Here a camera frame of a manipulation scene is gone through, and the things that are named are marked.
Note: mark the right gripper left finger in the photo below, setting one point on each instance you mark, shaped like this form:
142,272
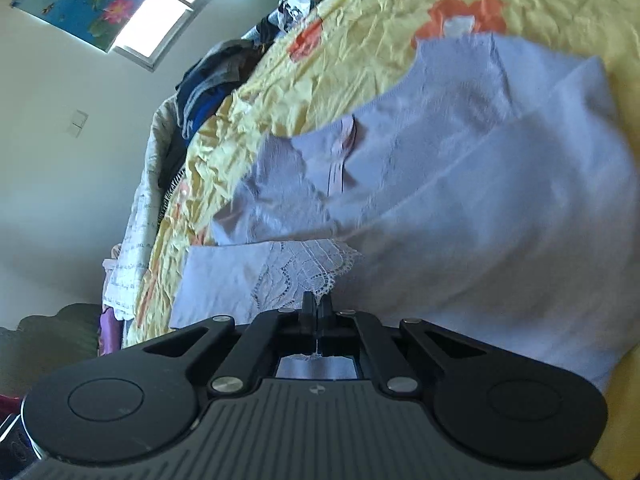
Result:
256,349

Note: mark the black white patterned cloth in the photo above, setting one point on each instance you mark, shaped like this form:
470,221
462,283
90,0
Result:
288,14

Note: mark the light lavender lace garment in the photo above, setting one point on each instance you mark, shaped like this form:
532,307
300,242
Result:
489,192

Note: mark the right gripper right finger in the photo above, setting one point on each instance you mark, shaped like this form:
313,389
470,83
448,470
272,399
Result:
362,337

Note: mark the white printed quilt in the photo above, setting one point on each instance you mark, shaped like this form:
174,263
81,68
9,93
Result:
124,273

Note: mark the bright window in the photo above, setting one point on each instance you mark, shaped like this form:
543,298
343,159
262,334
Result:
153,28

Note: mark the dark folded clothes pile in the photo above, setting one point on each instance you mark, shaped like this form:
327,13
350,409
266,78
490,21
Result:
198,96

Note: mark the wall light switch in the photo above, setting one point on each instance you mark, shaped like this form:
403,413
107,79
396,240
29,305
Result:
77,123

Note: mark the yellow floral quilt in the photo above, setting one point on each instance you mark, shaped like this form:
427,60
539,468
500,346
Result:
346,54

